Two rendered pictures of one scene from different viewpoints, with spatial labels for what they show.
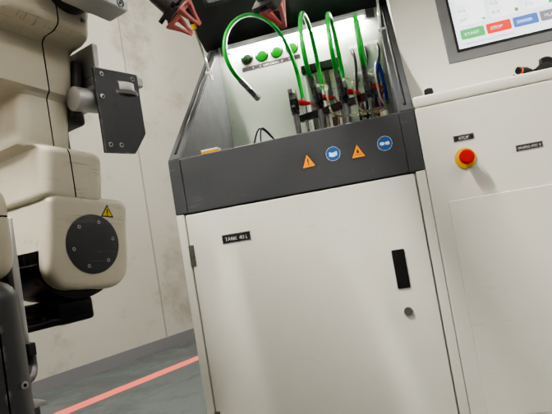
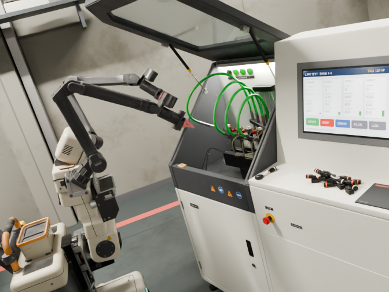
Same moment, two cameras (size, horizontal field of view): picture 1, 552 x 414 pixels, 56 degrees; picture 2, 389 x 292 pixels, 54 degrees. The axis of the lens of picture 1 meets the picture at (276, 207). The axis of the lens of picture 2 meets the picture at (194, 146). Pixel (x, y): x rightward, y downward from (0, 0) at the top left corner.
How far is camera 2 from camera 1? 1.73 m
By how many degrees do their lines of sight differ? 47
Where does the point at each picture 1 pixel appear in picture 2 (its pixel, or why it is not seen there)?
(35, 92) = (80, 204)
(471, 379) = not seen: outside the picture
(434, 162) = (259, 212)
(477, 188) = (276, 232)
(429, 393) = not seen: outside the picture
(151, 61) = not seen: outside the picture
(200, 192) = (180, 182)
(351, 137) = (226, 186)
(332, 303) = (228, 247)
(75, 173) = (95, 230)
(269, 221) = (203, 205)
